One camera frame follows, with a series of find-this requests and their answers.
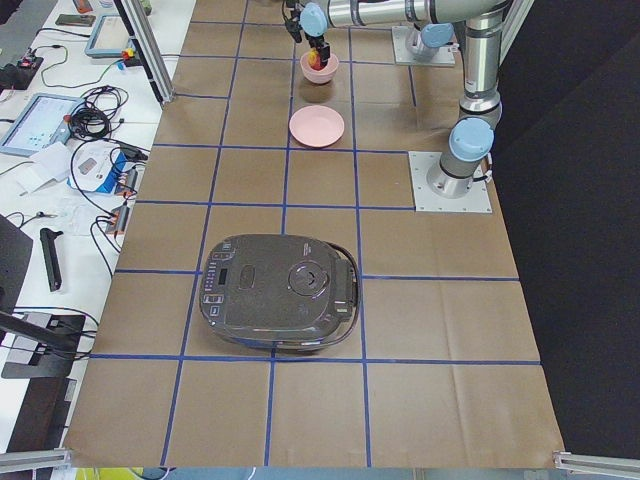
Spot small circuit board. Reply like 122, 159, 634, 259
16, 48, 44, 72

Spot teach pendant tablet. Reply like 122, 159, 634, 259
1, 93, 83, 157
85, 14, 133, 58

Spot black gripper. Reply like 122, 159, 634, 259
284, 16, 331, 67

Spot white paper sheets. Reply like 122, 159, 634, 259
17, 142, 72, 193

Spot bottom left aluminium profile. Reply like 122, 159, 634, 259
0, 448, 72, 474

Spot bottom right aluminium profile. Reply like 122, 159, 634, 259
553, 451, 640, 479

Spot black monitor stand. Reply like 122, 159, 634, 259
1, 217, 86, 379

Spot near teach pendant tablet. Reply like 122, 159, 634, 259
1, 93, 83, 157

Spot black smartphone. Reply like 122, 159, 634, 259
55, 14, 96, 28

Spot blue white box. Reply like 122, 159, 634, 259
67, 141, 127, 194

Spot red yellow apple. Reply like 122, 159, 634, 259
307, 49, 323, 71

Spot aluminium frame post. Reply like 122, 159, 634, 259
114, 0, 175, 105

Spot black cable bundle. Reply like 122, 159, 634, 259
67, 85, 127, 141

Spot pink bowl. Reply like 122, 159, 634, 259
299, 51, 340, 85

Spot pink plate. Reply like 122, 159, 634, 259
289, 105, 345, 148

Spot aluminium profile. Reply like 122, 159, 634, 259
0, 448, 72, 474
553, 451, 640, 479

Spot far teach pendant tablet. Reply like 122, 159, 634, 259
85, 14, 133, 58

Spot black bar tool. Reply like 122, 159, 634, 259
39, 228, 63, 292

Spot dark grey rice cooker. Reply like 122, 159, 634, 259
199, 234, 362, 352

